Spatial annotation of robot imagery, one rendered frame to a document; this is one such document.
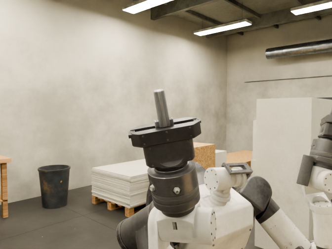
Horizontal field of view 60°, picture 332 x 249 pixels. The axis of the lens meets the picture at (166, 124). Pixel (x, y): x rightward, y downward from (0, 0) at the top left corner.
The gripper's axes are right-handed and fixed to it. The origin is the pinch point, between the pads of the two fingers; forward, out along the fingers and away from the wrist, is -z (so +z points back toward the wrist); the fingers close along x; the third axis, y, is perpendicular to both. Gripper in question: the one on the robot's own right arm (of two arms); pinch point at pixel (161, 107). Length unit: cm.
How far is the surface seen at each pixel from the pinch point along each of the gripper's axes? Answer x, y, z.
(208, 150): 55, -232, 106
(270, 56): 393, -794, 80
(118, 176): -63, -371, 177
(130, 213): -54, -343, 229
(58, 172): -161, -403, 165
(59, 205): -172, -396, 220
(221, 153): 105, -379, 176
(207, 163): 52, -229, 119
